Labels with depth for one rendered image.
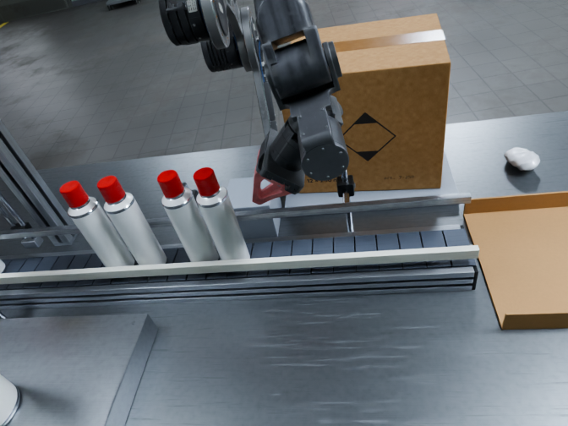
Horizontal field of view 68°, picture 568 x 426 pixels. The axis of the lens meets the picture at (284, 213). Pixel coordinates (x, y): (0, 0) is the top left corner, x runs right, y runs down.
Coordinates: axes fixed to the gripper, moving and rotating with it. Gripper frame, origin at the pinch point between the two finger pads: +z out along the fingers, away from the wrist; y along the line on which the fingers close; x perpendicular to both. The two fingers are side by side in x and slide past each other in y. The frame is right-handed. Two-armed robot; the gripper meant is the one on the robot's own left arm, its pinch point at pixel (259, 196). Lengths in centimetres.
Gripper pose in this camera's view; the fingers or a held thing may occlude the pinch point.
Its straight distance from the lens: 67.3
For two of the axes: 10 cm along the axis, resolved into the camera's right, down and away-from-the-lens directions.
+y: -0.8, 6.9, -7.2
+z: -4.8, 6.1, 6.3
